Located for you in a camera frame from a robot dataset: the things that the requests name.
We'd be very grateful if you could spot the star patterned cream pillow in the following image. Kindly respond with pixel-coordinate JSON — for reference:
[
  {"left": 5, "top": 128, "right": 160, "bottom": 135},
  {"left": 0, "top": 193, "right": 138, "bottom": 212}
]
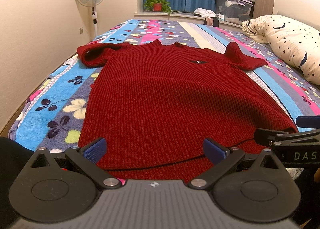
[{"left": 242, "top": 14, "right": 319, "bottom": 85}]

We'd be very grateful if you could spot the grey plastic storage bin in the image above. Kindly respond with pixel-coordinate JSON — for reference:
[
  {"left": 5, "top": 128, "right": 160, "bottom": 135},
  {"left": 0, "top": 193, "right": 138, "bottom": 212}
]
[{"left": 215, "top": 0, "right": 253, "bottom": 23}]

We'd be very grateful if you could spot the white clothes pile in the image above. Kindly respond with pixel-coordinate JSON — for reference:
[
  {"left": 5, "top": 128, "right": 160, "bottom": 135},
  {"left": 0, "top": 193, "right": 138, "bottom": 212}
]
[{"left": 193, "top": 7, "right": 216, "bottom": 18}]

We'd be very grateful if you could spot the red knit sweater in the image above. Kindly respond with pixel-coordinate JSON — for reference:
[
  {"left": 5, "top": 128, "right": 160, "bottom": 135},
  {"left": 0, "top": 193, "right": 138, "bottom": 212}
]
[{"left": 77, "top": 40, "right": 297, "bottom": 182}]

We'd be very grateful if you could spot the person's right hand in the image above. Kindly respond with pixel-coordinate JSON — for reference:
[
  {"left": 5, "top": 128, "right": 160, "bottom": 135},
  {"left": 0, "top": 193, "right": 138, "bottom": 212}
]
[{"left": 313, "top": 168, "right": 320, "bottom": 183}]

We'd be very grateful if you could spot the potted green plant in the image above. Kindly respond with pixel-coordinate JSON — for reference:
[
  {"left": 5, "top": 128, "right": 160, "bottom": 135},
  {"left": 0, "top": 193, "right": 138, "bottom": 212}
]
[{"left": 143, "top": 0, "right": 172, "bottom": 15}]

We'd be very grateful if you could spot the floral striped bed blanket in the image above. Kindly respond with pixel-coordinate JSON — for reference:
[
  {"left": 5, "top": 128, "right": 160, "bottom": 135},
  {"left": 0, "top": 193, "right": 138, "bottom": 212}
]
[{"left": 8, "top": 19, "right": 319, "bottom": 153}]

